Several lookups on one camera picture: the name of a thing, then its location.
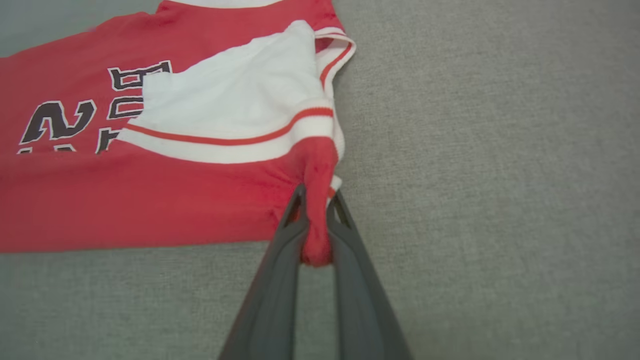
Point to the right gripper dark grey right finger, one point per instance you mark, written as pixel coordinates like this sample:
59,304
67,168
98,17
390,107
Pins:
365,310

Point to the red jersey with white trim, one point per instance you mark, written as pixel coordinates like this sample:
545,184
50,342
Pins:
150,200

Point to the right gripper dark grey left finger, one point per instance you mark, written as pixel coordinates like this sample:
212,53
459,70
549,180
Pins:
270,300

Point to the grey fabric sofa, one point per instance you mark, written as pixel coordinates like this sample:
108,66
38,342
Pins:
500,200

